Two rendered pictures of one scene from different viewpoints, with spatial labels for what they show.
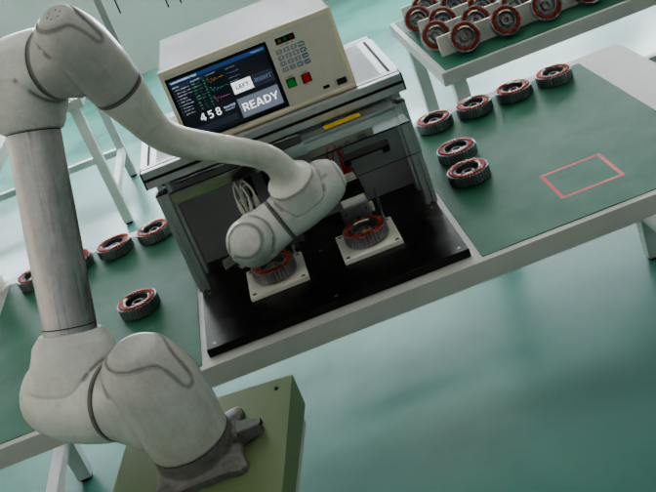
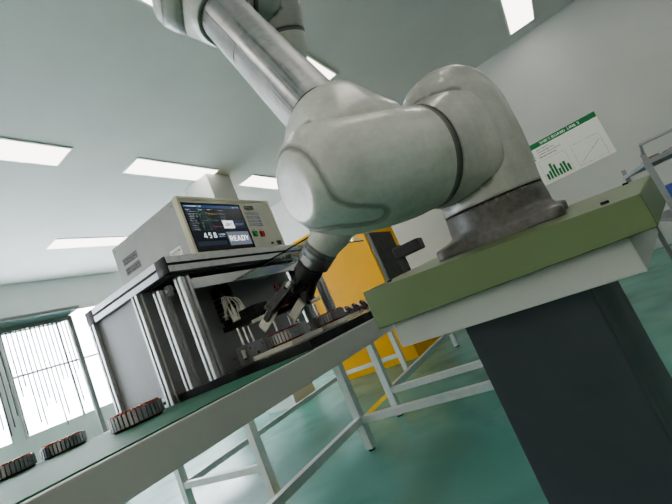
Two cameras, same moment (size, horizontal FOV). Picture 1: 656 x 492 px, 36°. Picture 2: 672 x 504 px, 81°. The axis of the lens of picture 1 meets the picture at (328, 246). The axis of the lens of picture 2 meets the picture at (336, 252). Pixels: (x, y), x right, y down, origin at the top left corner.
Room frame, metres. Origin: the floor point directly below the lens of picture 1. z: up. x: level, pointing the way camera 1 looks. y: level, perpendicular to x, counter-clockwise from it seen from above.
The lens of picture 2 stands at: (1.49, 1.04, 0.79)
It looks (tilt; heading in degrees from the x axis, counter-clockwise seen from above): 9 degrees up; 298
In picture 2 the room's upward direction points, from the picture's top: 24 degrees counter-clockwise
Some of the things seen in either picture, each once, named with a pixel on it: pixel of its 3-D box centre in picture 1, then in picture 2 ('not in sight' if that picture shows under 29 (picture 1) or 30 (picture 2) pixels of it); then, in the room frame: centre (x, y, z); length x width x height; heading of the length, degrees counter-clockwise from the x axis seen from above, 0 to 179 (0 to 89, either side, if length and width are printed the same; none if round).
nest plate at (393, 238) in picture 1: (368, 240); (331, 324); (2.23, -0.10, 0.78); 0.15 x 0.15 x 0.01; 0
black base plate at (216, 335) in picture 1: (324, 261); (310, 339); (2.25, 0.02, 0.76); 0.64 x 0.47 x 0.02; 90
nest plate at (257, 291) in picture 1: (277, 275); (289, 343); (2.24, 0.14, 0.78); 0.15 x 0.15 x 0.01; 0
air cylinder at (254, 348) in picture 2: not in sight; (252, 351); (2.38, 0.14, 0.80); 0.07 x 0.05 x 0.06; 90
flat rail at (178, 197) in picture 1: (282, 155); (260, 272); (2.34, 0.02, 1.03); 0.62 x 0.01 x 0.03; 90
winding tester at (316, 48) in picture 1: (252, 61); (203, 248); (2.56, 0.01, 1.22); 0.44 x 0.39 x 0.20; 90
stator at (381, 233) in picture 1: (365, 231); (328, 317); (2.23, -0.10, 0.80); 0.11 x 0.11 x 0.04
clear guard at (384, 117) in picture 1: (355, 138); (310, 254); (2.24, -0.16, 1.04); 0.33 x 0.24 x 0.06; 0
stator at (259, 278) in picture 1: (273, 267); (285, 335); (2.24, 0.14, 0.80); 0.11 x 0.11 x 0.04
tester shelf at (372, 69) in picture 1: (265, 107); (212, 279); (2.56, 0.02, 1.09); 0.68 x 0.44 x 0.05; 90
